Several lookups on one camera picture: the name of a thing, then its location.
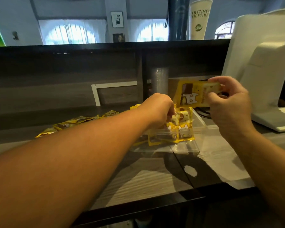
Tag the person's left hand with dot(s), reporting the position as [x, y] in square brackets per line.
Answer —
[156, 111]

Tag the wrapped stack of clear cups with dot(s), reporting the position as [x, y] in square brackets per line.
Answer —
[159, 80]

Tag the person's right hand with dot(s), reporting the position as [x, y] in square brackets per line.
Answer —
[232, 111]

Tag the dark portrait picture frame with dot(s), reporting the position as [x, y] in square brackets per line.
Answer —
[118, 37]

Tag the pile of yellow sachets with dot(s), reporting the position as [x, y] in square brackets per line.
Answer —
[64, 124]

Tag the person's left forearm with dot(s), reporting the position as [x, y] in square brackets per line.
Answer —
[61, 168]

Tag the white angled bracket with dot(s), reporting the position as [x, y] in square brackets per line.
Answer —
[95, 94]

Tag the person's right forearm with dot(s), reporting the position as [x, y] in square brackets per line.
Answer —
[268, 168]

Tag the light picture frame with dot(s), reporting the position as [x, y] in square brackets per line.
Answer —
[117, 19]

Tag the brown clipboard with metal clip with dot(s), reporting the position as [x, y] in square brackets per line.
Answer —
[172, 89]

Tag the clear plastic container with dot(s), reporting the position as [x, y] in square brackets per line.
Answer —
[194, 140]

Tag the yellow packet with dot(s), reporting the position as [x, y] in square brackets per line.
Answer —
[192, 92]

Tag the row of packets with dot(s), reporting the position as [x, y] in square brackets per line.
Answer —
[183, 130]

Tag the dark wall lamp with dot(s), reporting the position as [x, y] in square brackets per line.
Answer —
[15, 36]

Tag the bright curtained window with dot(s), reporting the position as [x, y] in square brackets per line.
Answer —
[71, 33]
[150, 32]

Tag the arched paned window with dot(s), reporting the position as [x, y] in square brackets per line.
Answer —
[224, 30]

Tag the dark curtain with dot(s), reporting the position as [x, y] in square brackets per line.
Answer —
[178, 18]

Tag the white banner with green logo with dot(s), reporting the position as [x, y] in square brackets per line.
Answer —
[199, 21]

